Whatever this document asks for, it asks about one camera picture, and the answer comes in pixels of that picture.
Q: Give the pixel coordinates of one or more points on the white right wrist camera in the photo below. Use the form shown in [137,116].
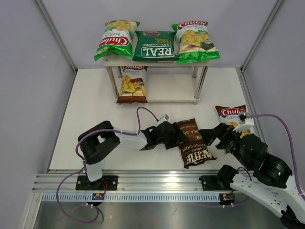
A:
[245,122]

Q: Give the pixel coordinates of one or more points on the green Real chips bag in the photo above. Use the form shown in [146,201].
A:
[155,46]

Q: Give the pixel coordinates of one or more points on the white slotted cable duct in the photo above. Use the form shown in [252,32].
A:
[133,197]

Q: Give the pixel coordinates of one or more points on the aluminium frame post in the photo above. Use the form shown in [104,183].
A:
[268,22]
[51,26]

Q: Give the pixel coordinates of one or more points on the aluminium frame post right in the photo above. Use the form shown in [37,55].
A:
[268,22]

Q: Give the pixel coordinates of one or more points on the brown Kettle chips bag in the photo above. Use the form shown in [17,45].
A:
[194,151]

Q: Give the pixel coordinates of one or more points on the brown Chuba bag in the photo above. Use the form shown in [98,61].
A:
[230,115]
[133,87]

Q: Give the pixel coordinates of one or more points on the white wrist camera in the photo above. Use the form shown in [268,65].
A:
[245,122]
[163,118]

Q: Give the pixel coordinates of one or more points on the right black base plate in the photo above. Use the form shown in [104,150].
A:
[217,183]

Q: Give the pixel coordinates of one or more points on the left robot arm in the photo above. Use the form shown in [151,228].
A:
[97,143]

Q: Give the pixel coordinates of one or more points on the white two-tier shelf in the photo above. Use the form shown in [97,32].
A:
[165,81]

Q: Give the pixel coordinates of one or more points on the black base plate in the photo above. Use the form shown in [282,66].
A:
[217,183]
[105,183]

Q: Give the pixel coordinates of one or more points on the aluminium mounting rail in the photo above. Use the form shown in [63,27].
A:
[136,181]

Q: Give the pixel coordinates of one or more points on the aluminium frame post left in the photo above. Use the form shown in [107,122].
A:
[51,26]

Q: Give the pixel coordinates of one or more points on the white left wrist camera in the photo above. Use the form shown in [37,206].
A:
[163,118]

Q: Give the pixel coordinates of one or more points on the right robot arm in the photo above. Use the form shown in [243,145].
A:
[285,201]

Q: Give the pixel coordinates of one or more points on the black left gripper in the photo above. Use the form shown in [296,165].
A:
[178,136]

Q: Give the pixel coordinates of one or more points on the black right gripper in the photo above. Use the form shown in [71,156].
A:
[222,130]

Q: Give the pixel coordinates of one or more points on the green Chuba seaweed bag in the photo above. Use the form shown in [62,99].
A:
[195,44]
[117,39]

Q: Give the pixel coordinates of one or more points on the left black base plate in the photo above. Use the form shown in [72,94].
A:
[105,183]

